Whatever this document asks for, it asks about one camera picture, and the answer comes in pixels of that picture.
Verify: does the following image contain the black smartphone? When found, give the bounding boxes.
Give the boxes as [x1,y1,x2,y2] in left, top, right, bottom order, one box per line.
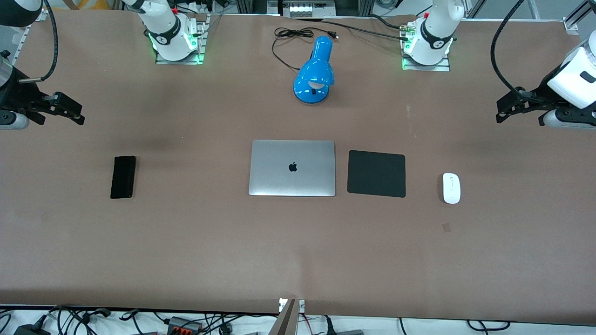
[110,155,137,200]

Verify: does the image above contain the white computer mouse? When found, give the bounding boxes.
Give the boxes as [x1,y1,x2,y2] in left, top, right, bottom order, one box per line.
[442,173,461,205]

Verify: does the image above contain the black mouse pad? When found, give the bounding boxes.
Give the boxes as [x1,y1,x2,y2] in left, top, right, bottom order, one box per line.
[347,150,406,198]

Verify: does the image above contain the blue desk lamp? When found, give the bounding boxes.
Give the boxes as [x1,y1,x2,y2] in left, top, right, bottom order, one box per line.
[293,35,335,105]

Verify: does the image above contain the black power adapter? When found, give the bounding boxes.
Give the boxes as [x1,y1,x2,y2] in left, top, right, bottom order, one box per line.
[13,323,52,335]

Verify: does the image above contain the silver closed laptop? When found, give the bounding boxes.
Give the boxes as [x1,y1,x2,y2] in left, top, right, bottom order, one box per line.
[248,140,336,197]

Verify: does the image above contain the grey power strip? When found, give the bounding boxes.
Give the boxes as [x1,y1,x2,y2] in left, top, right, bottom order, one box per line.
[281,0,337,19]

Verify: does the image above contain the grey orange connector block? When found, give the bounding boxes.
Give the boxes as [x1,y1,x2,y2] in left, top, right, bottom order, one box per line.
[166,316,204,335]

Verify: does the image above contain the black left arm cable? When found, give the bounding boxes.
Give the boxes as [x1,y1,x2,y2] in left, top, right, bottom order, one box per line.
[491,0,536,95]

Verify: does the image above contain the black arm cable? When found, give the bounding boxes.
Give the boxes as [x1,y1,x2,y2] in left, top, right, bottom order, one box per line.
[491,0,536,95]
[18,0,59,84]

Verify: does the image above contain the aluminium frame profile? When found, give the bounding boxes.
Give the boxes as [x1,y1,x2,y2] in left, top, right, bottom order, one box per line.
[562,0,596,34]

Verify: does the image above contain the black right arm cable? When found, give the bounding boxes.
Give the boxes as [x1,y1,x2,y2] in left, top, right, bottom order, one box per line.
[18,0,59,84]

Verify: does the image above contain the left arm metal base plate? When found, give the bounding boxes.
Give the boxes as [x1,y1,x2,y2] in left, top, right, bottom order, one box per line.
[401,52,451,72]

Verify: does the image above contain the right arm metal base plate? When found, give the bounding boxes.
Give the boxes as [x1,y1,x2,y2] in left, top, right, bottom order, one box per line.
[155,14,211,65]

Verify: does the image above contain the black power cable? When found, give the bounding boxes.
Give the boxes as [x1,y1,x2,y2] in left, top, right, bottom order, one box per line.
[296,15,408,41]

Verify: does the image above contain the tangled black cables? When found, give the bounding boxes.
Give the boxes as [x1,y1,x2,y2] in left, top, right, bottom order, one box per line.
[0,304,154,335]

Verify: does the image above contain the looped black floor cable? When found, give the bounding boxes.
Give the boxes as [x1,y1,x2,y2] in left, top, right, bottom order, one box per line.
[467,320,514,332]

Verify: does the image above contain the black lamp cord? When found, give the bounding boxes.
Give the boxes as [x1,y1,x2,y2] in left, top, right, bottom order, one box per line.
[271,27,339,72]

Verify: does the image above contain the white metal bracket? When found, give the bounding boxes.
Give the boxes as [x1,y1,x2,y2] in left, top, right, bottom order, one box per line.
[278,298,306,313]

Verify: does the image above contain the wooden post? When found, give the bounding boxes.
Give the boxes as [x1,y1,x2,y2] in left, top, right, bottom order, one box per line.
[267,299,299,335]

